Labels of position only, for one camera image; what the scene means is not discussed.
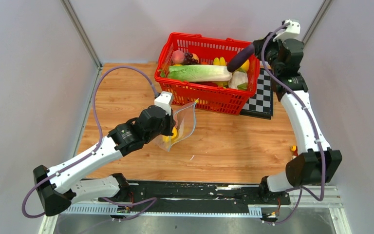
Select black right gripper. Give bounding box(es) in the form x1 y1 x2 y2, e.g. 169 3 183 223
254 32 286 74

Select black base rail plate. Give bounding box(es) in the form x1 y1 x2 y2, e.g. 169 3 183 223
109 180 290 214

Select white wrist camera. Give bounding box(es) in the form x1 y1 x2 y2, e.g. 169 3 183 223
273 19 301 42
154 91 174 116

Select yellow banana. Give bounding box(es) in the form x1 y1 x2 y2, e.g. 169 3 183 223
213 57 226 66

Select red toy car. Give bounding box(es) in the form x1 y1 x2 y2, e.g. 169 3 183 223
291 145 298 160

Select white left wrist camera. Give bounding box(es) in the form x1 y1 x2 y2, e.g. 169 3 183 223
154 91 174 116

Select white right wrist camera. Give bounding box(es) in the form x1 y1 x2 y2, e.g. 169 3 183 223
273 19 301 42

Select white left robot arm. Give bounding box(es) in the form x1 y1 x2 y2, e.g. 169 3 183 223
33 104 175 216

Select black white checkerboard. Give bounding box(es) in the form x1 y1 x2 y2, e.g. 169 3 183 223
240 68 274 119

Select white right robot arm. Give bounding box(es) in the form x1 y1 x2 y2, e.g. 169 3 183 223
252 38 342 204

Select white cauliflower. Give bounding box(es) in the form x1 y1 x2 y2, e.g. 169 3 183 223
228 71 248 91

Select purple eggplant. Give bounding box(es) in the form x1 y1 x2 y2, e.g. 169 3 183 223
226 43 255 73

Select clear zip top bag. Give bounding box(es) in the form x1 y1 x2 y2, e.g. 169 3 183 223
153 99 199 152

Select white green napa cabbage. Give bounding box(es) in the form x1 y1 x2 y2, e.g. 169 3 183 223
167 65 232 82

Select dark purple grapes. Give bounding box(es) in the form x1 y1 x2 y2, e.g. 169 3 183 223
182 52 199 65

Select yellow pear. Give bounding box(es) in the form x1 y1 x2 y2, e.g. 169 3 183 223
162 127 184 143

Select pink peach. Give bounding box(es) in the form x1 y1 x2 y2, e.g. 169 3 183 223
171 50 185 64

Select red plastic shopping basket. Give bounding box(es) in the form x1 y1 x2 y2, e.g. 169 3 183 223
154 32 260 115

